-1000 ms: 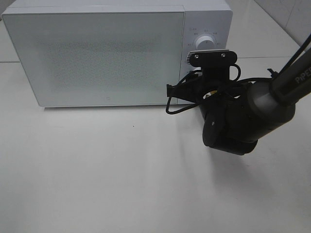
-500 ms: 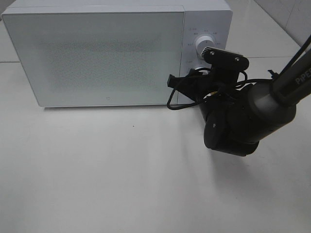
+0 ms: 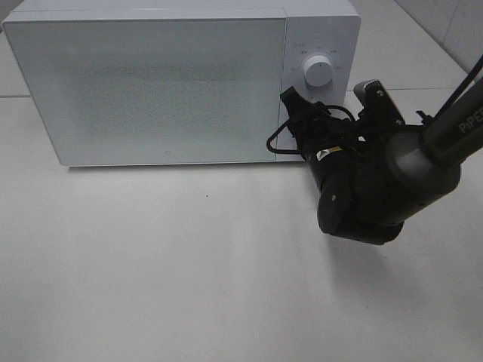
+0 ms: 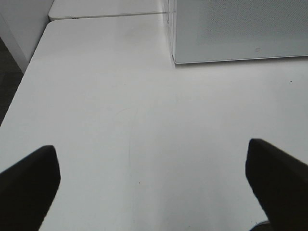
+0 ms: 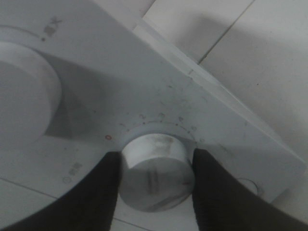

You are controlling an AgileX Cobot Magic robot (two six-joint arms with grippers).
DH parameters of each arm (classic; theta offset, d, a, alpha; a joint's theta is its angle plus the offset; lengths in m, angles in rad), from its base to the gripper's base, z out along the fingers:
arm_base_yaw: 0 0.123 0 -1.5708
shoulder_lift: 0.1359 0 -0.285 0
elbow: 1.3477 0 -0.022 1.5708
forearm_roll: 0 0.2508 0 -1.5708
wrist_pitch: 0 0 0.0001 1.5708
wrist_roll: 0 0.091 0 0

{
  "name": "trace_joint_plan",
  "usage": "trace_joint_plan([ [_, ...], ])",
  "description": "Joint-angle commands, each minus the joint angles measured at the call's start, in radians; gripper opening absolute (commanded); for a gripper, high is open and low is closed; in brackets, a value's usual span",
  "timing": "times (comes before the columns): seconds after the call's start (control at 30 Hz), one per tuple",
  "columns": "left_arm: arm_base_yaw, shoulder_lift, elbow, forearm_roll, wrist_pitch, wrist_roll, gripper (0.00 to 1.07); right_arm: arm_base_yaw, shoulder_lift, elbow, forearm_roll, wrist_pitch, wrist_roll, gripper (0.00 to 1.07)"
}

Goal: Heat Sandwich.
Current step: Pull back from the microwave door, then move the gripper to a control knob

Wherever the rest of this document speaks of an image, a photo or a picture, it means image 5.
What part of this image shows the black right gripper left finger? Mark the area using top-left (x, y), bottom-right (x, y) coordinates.
top-left (4, 152), bottom-right (121, 231)

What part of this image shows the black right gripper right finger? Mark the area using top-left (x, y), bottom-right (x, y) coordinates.
top-left (192, 149), bottom-right (308, 231)

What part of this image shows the white timer knob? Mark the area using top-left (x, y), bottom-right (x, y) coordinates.
top-left (119, 133), bottom-right (195, 212)

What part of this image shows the upper white power knob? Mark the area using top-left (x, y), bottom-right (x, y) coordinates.
top-left (0, 42), bottom-right (62, 149)

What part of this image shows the white microwave oven body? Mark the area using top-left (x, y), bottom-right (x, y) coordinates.
top-left (0, 0), bottom-right (306, 201)

